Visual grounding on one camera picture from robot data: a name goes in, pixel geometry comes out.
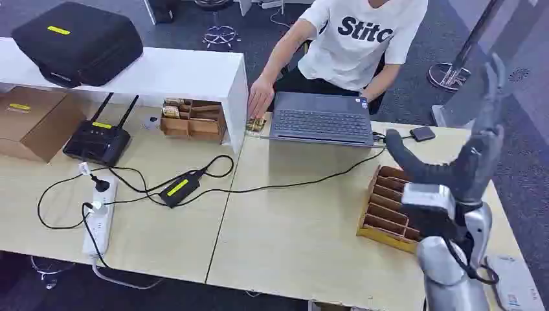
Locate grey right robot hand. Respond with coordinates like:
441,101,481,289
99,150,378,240
385,53,508,206

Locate small black flat device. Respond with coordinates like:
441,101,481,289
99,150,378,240
409,125,437,143

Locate wooden card box with dividers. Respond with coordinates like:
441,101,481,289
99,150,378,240
355,165,425,255

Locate white printed booklet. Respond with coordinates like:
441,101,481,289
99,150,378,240
484,255,546,311

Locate grey laptop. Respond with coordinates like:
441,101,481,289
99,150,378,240
267,91,377,148

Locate person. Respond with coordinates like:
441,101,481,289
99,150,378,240
247,0,430,122

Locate person's right hand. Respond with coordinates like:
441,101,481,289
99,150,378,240
247,75,276,121

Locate wooden box with compartments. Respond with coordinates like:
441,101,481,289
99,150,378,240
159,97,228,145

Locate chrome chair base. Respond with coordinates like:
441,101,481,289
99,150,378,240
201,25,241,51

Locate black power adapter brick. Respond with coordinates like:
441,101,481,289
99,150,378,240
158,169,205,209

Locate cards in wooden box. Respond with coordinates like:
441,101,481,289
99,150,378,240
162,98,185,120

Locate white shelf riser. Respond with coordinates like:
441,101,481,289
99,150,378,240
0,36,250,156

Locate white power strip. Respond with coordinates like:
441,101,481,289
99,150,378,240
82,175,119,259

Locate black router with antennas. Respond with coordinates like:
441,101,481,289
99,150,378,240
62,92,140,168

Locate black carrying case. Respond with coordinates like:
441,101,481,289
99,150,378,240
11,1,145,89

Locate brown cardboard box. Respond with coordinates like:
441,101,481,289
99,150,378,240
0,86,87,165

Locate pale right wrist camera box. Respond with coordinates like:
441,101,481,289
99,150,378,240
400,181,456,220

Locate metal stanchion post with base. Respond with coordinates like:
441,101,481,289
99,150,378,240
427,0,508,93

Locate black laptop power cable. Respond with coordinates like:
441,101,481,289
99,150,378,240
177,132,414,209

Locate black mains cable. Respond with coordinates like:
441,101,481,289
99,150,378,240
36,154,236,231

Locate white power strip cord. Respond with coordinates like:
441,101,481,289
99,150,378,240
91,257,165,292

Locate white plug with black cable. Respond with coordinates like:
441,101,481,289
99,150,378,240
81,200,109,269

